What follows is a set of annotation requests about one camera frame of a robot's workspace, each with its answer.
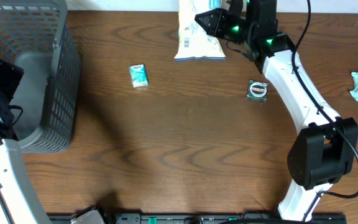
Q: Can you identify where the large white snack bag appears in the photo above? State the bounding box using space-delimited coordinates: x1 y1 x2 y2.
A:
174 0 226 61

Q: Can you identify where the dark green round-label packet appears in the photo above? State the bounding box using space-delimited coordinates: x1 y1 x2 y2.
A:
246 80 269 102

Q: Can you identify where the teal kleenex tissue pack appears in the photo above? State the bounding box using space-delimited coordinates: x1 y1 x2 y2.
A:
129 64 149 88

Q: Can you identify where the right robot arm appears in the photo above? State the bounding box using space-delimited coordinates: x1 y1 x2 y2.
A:
195 1 358 223

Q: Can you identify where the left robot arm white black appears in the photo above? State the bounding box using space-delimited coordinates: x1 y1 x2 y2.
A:
0 59 50 223

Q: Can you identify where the dark grey plastic basket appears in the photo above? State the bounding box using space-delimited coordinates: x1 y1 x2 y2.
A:
0 0 81 154

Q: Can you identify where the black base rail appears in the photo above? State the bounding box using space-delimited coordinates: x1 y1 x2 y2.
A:
48 212 347 224

